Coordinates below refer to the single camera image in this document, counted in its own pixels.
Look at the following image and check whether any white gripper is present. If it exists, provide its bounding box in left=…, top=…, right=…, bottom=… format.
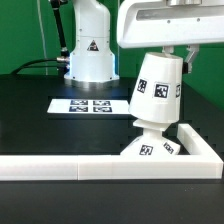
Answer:
left=117, top=0, right=224, bottom=74

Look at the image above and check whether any black cable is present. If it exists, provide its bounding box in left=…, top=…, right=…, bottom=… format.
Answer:
left=10, top=57, right=70, bottom=75

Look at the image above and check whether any white lamp base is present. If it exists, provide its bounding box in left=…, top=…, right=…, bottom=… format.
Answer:
left=120, top=119, right=180, bottom=157

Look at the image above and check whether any white marker tag plate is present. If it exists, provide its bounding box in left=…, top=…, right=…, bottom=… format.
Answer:
left=47, top=99, right=129, bottom=115

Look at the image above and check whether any white L-shaped corner fence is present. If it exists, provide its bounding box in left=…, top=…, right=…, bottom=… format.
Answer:
left=0, top=124, right=223, bottom=181

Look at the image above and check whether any white lamp shade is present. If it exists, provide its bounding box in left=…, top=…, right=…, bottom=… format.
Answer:
left=129, top=52, right=183, bottom=123

